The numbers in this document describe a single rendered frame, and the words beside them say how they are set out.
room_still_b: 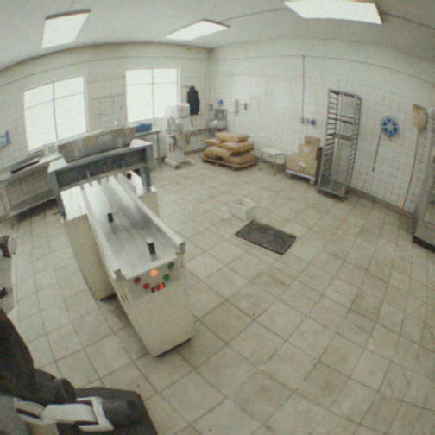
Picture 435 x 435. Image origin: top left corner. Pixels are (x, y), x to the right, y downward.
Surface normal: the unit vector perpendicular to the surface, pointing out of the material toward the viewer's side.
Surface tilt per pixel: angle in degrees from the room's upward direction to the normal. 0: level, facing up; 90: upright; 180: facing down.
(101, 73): 90
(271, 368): 0
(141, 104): 90
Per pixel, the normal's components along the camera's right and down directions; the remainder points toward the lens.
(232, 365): 0.00, -0.87
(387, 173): -0.72, 0.35
